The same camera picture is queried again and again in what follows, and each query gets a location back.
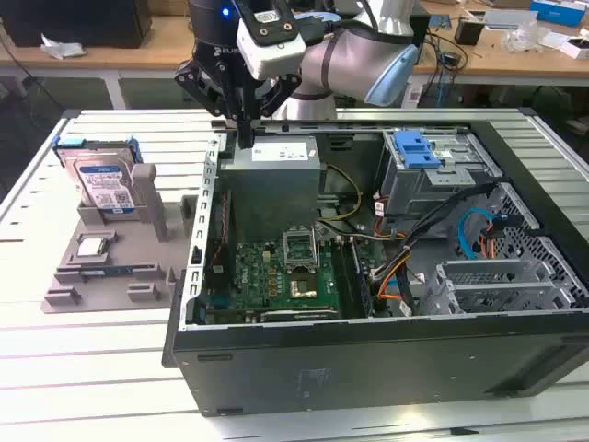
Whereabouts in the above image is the orange wire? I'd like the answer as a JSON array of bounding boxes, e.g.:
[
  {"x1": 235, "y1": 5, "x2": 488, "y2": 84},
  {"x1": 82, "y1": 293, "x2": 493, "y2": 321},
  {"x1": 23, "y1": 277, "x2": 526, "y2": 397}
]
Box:
[{"x1": 375, "y1": 265, "x2": 402, "y2": 301}]

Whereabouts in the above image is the hard disk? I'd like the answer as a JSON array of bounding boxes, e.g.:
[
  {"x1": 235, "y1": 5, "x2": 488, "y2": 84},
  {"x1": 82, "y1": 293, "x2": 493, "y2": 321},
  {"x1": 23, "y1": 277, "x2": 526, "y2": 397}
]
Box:
[{"x1": 53, "y1": 135, "x2": 142, "y2": 217}]

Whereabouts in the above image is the large black box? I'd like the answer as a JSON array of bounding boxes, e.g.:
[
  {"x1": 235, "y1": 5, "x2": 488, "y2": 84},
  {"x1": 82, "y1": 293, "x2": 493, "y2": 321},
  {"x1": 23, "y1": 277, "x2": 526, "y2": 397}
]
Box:
[{"x1": 0, "y1": 0, "x2": 153, "y2": 50}]

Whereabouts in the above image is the grey parts rack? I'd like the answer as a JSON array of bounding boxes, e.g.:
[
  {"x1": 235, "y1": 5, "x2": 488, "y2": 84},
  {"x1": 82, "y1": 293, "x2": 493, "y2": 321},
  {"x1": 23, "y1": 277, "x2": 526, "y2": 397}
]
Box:
[{"x1": 41, "y1": 163, "x2": 200, "y2": 315}]

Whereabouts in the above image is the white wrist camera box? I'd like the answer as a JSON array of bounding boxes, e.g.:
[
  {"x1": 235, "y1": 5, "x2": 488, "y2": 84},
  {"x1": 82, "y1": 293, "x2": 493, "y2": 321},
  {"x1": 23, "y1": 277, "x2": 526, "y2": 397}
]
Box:
[{"x1": 236, "y1": 12, "x2": 308, "y2": 80}]

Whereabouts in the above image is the CPU socket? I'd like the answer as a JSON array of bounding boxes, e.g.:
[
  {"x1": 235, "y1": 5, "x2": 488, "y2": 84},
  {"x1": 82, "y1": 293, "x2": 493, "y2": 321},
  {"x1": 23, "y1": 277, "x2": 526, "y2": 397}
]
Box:
[{"x1": 287, "y1": 270, "x2": 322, "y2": 303}]

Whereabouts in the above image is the small black cube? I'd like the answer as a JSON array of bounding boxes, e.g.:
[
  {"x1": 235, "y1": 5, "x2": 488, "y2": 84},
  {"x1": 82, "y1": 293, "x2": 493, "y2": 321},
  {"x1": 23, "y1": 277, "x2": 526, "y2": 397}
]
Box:
[{"x1": 454, "y1": 17, "x2": 487, "y2": 46}]

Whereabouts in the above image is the empty blue disk carrier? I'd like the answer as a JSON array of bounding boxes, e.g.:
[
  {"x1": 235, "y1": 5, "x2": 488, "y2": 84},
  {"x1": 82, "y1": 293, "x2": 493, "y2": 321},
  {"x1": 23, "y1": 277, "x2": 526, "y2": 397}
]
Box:
[{"x1": 394, "y1": 131, "x2": 450, "y2": 170}]

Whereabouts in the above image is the green motherboard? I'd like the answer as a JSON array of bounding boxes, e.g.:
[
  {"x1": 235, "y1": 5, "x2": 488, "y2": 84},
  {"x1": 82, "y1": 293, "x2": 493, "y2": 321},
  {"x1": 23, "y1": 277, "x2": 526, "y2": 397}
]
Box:
[{"x1": 204, "y1": 225, "x2": 376, "y2": 323}]

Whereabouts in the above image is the blue RAM stick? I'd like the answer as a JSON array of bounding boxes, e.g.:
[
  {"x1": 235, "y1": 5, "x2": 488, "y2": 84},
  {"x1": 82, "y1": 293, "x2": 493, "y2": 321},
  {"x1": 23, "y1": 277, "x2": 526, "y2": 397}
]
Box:
[{"x1": 80, "y1": 262, "x2": 157, "y2": 277}]

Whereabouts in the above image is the metal socket cover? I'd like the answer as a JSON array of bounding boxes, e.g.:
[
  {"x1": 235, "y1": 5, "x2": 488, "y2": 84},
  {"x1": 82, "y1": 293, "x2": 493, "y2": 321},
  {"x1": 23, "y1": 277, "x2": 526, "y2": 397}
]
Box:
[{"x1": 281, "y1": 226, "x2": 319, "y2": 273}]

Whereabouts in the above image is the crumpled white paper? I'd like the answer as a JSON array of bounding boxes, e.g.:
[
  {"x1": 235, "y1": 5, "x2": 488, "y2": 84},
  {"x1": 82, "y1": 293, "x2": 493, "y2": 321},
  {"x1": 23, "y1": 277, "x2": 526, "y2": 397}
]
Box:
[{"x1": 40, "y1": 32, "x2": 87, "y2": 61}]

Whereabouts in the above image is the grey metal disk bay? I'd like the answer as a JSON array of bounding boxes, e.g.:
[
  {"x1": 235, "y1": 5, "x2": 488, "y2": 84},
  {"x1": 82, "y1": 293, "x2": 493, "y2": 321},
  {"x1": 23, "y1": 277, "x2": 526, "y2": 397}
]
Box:
[{"x1": 376, "y1": 128, "x2": 505, "y2": 231}]

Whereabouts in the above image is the black RAM slot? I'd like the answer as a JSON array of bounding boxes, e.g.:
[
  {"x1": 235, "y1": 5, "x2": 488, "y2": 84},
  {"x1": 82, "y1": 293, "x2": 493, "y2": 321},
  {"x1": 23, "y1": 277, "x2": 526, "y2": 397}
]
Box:
[
  {"x1": 350, "y1": 237, "x2": 375, "y2": 319},
  {"x1": 331, "y1": 238, "x2": 355, "y2": 319}
]

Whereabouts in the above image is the black PC case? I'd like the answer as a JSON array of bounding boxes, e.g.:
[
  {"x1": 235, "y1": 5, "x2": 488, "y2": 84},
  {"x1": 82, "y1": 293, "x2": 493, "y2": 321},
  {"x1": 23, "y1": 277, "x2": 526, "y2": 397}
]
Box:
[{"x1": 160, "y1": 108, "x2": 589, "y2": 418}]

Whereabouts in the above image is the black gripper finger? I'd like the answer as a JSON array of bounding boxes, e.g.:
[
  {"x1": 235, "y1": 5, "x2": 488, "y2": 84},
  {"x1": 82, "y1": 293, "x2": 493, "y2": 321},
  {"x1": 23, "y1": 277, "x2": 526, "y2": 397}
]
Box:
[
  {"x1": 247, "y1": 72, "x2": 304, "y2": 149},
  {"x1": 173, "y1": 58, "x2": 248, "y2": 149}
]

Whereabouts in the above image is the red wire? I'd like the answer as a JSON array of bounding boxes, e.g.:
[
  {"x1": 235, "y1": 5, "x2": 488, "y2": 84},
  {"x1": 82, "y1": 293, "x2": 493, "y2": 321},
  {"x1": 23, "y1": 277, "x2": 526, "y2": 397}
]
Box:
[{"x1": 215, "y1": 188, "x2": 232, "y2": 268}]

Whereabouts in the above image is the silver CPU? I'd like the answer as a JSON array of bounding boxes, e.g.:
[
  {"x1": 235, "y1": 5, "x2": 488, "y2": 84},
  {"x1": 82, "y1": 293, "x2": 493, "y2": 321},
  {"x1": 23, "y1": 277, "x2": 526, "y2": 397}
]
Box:
[{"x1": 76, "y1": 238, "x2": 110, "y2": 257}]

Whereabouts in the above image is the wooden desk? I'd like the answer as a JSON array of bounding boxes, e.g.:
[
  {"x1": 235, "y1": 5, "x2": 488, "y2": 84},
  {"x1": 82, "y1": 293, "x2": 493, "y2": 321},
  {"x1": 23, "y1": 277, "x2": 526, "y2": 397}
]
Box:
[{"x1": 0, "y1": 0, "x2": 589, "y2": 87}]

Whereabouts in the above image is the grey power supply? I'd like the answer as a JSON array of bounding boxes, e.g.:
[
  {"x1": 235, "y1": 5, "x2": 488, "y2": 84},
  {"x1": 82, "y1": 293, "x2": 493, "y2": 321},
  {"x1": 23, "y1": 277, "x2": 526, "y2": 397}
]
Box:
[{"x1": 219, "y1": 135, "x2": 323, "y2": 231}]

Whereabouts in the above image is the blue wire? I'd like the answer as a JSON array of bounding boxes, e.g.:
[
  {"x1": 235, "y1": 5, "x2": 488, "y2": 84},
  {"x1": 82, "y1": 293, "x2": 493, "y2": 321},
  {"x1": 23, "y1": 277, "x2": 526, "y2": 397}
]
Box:
[{"x1": 457, "y1": 209, "x2": 499, "y2": 260}]

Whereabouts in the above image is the white cardboard box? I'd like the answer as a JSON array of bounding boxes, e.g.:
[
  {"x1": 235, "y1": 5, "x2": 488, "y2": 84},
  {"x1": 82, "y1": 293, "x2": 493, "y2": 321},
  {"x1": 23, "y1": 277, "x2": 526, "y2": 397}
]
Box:
[{"x1": 540, "y1": 31, "x2": 589, "y2": 60}]

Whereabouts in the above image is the blue cardboard box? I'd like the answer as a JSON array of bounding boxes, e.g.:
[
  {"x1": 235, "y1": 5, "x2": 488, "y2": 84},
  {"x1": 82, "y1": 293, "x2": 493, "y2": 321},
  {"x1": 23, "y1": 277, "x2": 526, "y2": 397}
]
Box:
[{"x1": 528, "y1": 0, "x2": 589, "y2": 24}]

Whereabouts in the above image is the black cable bundle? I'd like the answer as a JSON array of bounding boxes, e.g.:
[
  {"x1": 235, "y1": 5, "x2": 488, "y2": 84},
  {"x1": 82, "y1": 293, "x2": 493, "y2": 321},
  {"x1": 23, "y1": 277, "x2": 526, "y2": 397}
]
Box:
[{"x1": 372, "y1": 181, "x2": 499, "y2": 286}]

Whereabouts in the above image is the yellow wire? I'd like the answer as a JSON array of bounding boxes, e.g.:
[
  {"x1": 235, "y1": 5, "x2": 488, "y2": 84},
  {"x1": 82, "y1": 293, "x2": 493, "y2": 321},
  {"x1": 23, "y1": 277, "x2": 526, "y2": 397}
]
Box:
[{"x1": 321, "y1": 164, "x2": 364, "y2": 223}]

